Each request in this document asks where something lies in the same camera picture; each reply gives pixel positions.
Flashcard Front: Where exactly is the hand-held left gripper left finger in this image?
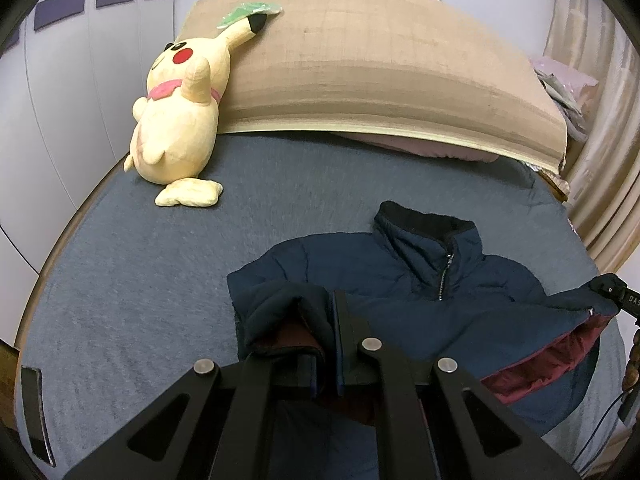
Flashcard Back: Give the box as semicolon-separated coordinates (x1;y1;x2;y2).
62;352;321;480

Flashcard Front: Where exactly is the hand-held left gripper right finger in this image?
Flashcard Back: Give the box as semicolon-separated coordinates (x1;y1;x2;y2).
331;289;582;480

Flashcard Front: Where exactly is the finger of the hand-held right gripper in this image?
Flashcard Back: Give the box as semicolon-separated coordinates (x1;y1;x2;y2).
589;274;626;307

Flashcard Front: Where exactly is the navy blue padded jacket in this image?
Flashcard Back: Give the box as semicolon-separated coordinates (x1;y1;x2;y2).
226;200;618;436

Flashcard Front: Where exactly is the person's right hand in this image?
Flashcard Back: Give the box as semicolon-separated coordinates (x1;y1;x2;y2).
621;326;640;392

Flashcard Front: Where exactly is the beige curtain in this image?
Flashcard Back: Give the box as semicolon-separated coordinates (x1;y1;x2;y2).
542;0;640;281

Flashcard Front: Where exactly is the grey bed sheet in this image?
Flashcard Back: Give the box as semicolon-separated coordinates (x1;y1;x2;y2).
12;132;628;480

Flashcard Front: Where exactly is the pink pillow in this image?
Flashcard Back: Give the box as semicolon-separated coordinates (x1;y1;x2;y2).
327;127;501;163

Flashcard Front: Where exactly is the black phone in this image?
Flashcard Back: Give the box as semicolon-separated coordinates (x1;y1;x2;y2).
20;366;56;468

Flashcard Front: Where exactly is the pile of pink bedding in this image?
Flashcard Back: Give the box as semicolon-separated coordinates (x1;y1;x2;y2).
530;55;601;143

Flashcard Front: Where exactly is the yellow plush toy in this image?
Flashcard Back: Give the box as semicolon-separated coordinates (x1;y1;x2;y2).
121;10;268;209

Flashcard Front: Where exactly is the green plush leaf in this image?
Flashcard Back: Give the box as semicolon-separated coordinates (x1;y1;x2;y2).
217;1;284;29

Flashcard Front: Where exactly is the white wardrobe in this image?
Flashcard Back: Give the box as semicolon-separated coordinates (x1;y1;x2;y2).
0;0;201;281

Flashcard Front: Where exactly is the black cable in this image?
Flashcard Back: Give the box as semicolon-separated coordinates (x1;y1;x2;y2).
572;392;640;467

